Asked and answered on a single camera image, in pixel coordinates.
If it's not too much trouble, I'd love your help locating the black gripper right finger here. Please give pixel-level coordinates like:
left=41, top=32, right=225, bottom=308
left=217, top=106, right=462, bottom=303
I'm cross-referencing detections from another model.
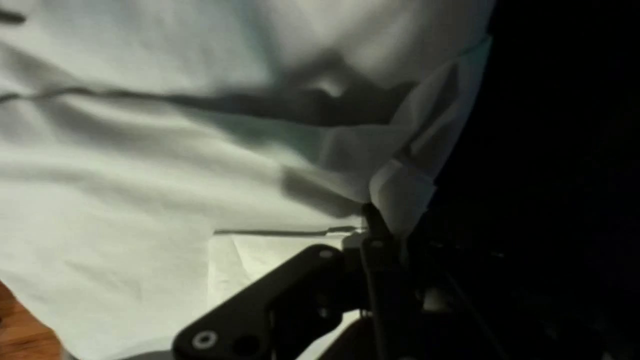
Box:
left=382, top=221, right=499, bottom=360

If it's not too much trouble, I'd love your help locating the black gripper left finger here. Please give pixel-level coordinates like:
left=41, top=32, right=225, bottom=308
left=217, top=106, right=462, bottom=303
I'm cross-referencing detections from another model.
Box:
left=171, top=206, right=388, bottom=360

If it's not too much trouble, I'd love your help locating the small white towel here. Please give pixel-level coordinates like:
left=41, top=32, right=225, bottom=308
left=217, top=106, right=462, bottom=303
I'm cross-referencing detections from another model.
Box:
left=0, top=0, right=501, bottom=360

